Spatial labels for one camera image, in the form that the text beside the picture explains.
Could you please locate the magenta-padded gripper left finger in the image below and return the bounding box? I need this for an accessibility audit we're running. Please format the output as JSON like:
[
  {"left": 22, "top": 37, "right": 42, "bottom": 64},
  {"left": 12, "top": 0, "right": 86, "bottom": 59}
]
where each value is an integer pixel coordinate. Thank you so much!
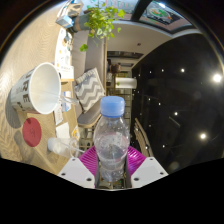
[{"left": 57, "top": 145, "right": 99, "bottom": 189}]

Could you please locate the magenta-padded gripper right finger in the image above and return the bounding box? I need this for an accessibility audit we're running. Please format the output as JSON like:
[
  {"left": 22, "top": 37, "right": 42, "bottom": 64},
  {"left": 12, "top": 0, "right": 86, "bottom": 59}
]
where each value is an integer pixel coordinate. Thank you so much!
[{"left": 125, "top": 145, "right": 169, "bottom": 189}]

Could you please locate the clear blue-capped water bottle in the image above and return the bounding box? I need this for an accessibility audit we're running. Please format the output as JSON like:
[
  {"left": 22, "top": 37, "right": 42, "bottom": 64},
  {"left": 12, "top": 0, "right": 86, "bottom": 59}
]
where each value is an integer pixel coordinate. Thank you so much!
[{"left": 92, "top": 95, "right": 131, "bottom": 183}]

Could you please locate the clear plastic cup with straw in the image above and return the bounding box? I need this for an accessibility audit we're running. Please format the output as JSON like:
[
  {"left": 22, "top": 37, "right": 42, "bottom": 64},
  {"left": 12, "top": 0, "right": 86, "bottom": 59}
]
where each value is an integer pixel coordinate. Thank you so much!
[{"left": 46, "top": 136, "right": 86, "bottom": 158}]

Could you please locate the white paper napkin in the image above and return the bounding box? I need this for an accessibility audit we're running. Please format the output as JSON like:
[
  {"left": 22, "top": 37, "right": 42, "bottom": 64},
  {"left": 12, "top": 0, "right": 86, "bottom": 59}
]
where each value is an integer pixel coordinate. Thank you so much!
[{"left": 54, "top": 121, "right": 71, "bottom": 139}]

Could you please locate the flat round red coaster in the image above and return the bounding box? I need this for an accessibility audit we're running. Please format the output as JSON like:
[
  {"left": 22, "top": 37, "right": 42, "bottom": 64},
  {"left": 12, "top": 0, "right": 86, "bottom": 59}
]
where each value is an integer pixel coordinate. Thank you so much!
[{"left": 21, "top": 116, "right": 43, "bottom": 148}]

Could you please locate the grey chevron cushion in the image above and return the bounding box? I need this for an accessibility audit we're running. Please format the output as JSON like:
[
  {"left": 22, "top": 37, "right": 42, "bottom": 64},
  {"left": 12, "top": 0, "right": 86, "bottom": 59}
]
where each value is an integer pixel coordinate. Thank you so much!
[{"left": 73, "top": 67, "right": 106, "bottom": 114}]

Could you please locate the white printed mug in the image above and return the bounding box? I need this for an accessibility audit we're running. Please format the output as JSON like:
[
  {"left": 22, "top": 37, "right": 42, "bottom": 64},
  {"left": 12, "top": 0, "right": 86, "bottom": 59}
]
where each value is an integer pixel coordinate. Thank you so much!
[{"left": 8, "top": 61, "right": 63, "bottom": 115}]

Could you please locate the person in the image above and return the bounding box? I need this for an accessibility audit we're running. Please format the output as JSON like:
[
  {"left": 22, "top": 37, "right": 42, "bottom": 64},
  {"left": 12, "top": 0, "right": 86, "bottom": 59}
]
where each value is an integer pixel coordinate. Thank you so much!
[{"left": 108, "top": 62, "right": 123, "bottom": 75}]

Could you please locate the group of ceiling lights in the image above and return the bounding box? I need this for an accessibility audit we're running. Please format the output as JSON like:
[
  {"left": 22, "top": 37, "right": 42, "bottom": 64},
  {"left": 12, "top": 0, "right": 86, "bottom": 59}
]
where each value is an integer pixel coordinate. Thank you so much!
[{"left": 146, "top": 66, "right": 224, "bottom": 148}]

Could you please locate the grey curved sofa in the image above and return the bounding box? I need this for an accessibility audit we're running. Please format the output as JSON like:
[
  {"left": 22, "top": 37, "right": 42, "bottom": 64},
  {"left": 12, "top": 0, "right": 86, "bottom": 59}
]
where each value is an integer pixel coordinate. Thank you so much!
[{"left": 71, "top": 19, "right": 108, "bottom": 129}]

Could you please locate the printed menu leaflet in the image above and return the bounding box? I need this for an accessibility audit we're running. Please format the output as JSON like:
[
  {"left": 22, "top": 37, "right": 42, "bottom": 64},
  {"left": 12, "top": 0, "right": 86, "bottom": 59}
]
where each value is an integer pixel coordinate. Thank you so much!
[{"left": 54, "top": 28, "right": 73, "bottom": 68}]

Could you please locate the potted green plant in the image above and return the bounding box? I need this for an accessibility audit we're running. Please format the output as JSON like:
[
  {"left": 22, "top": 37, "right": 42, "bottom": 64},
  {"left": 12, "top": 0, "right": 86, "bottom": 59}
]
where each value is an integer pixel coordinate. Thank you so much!
[{"left": 79, "top": 3, "right": 127, "bottom": 53}]

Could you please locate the small blue box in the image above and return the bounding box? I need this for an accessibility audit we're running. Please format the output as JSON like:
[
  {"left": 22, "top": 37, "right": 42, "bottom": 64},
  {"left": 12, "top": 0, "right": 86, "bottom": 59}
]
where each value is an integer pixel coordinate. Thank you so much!
[{"left": 55, "top": 14, "right": 74, "bottom": 29}]

